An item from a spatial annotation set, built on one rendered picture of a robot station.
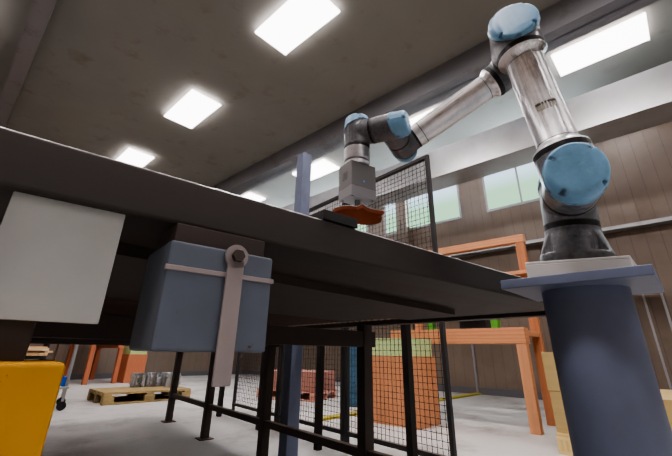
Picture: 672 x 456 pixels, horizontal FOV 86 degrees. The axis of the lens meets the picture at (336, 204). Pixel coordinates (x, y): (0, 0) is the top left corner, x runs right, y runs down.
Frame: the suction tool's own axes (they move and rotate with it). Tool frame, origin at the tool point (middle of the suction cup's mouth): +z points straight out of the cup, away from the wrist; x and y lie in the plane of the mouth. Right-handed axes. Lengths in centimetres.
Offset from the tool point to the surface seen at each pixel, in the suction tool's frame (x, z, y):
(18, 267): 29, 27, 61
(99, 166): 30, 15, 57
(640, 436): 41, 47, -32
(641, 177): -111, -253, -692
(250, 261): 29, 23, 39
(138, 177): 29, 15, 53
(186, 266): 30, 25, 47
